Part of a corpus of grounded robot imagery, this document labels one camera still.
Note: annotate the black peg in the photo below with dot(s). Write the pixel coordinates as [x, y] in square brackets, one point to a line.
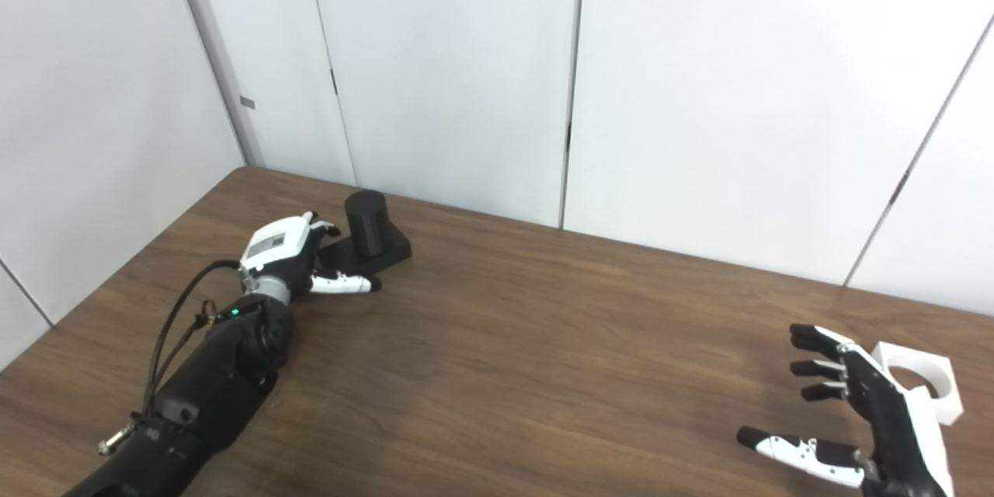
[369, 229]

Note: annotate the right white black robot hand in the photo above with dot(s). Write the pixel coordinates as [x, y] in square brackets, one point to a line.
[885, 411]

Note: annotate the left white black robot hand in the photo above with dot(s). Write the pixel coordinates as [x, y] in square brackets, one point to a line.
[276, 245]

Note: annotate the white square piece with hole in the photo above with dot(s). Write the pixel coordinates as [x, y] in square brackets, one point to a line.
[936, 392]

